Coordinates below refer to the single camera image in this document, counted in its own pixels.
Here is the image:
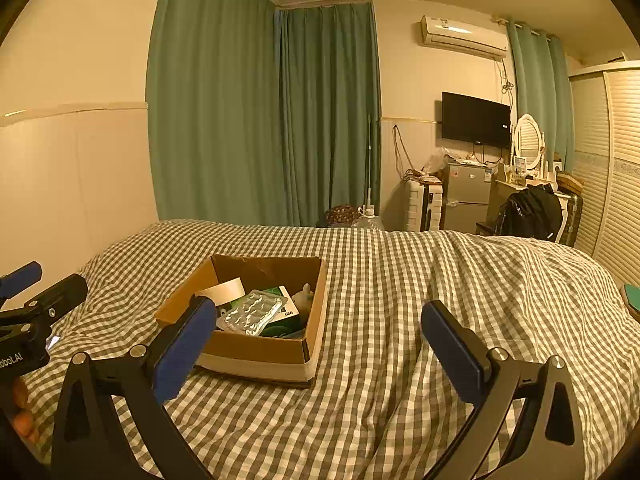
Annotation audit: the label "white louvred wardrobe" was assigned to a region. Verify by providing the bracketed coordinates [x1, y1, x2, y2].
[569, 60, 640, 281]

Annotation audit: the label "green white medicine box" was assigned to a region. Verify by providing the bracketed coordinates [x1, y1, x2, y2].
[260, 285, 303, 339]

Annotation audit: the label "white ribbed suitcase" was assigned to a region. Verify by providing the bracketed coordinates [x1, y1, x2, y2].
[404, 179, 445, 232]

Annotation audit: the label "clear plastic bag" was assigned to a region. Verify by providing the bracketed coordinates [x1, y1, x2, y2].
[422, 147, 452, 176]

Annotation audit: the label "green round object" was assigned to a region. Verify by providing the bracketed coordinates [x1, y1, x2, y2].
[622, 284, 640, 319]

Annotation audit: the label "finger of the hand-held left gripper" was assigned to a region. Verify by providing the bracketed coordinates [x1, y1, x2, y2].
[22, 274, 89, 331]
[0, 261, 43, 301]

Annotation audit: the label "beige tape roll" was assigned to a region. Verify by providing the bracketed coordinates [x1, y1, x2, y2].
[194, 277, 247, 308]

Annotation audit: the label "cardboard box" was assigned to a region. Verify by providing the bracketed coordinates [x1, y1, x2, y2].
[154, 254, 328, 388]

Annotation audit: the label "brown suitcase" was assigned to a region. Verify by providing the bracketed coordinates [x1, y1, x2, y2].
[555, 172, 584, 247]

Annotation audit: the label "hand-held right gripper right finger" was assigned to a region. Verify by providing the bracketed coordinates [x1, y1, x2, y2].
[420, 300, 588, 480]

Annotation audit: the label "white mop pole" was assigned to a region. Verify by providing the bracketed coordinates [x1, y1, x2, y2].
[357, 115, 379, 219]

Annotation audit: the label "white air conditioner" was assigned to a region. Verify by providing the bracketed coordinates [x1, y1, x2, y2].
[419, 15, 510, 59]

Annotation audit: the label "black wall television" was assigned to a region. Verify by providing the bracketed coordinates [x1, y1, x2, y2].
[441, 91, 512, 150]

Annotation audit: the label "white dressing table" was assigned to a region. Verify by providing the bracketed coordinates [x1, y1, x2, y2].
[487, 165, 558, 236]

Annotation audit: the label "person's left hand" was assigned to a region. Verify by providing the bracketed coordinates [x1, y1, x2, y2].
[9, 377, 45, 445]

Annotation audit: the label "grey white checked blanket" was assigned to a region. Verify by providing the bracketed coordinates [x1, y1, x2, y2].
[20, 219, 636, 480]

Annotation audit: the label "small silver fridge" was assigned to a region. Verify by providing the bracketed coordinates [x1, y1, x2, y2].
[442, 160, 493, 235]

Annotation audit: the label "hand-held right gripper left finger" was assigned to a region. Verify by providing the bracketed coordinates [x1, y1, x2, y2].
[50, 296, 218, 480]

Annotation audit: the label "dark patterned bag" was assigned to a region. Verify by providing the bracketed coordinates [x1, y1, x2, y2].
[325, 204, 358, 227]

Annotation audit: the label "small white plush toy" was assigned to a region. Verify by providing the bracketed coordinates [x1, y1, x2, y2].
[291, 282, 316, 318]

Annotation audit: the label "white oval vanity mirror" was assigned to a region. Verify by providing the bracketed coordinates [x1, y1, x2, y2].
[512, 114, 545, 168]

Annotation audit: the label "black backpack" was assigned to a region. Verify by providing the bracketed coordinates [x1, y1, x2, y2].
[495, 184, 563, 242]

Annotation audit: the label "hanging wall cables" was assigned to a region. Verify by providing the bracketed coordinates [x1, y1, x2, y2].
[392, 125, 414, 181]

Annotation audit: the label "silver pill blister pack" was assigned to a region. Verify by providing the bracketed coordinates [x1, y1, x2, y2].
[220, 290, 288, 336]

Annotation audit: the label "narrow teal curtain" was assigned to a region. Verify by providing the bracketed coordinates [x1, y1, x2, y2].
[505, 20, 576, 171]

